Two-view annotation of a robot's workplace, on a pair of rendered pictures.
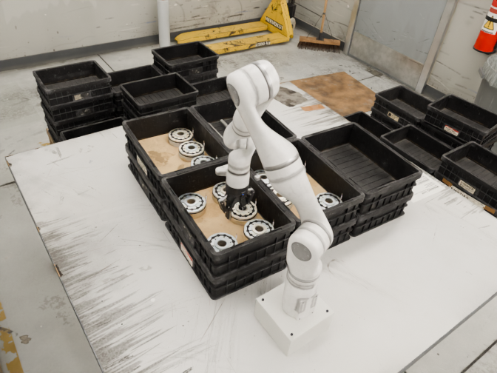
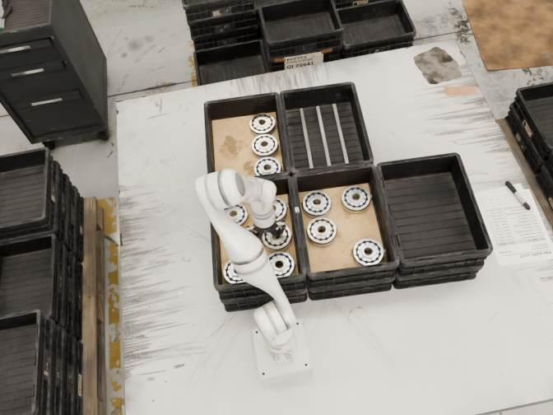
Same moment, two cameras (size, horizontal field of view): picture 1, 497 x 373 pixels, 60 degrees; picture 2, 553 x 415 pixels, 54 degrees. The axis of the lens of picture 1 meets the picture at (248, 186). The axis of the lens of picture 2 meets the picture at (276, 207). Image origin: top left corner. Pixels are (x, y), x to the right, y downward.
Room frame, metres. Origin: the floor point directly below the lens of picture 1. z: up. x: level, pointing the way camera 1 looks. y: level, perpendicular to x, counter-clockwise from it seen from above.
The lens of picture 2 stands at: (0.39, -0.52, 2.52)
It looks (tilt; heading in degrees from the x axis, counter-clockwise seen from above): 59 degrees down; 36
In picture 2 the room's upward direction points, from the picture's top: 8 degrees counter-clockwise
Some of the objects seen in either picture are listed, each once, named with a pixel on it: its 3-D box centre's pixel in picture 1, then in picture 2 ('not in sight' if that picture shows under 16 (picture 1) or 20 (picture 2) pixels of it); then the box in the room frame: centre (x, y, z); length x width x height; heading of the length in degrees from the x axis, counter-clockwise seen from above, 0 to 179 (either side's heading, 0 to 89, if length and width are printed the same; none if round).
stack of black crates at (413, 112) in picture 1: (402, 121); not in sight; (2.79, -1.07, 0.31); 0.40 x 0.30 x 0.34; 39
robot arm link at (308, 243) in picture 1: (308, 251); (274, 324); (0.78, -0.17, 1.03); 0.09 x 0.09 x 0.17; 57
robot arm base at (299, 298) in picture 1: (300, 287); (280, 340); (0.78, -0.18, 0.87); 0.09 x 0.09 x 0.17; 33
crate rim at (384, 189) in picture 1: (359, 156); (430, 207); (1.41, -0.42, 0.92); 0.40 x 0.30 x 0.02; 35
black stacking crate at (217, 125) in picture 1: (240, 133); (324, 135); (1.56, 0.06, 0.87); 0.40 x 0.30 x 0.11; 35
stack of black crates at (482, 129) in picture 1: (452, 142); not in sight; (2.48, -1.32, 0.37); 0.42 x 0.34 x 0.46; 39
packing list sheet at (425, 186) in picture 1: (403, 175); (513, 223); (1.61, -0.70, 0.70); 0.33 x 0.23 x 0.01; 39
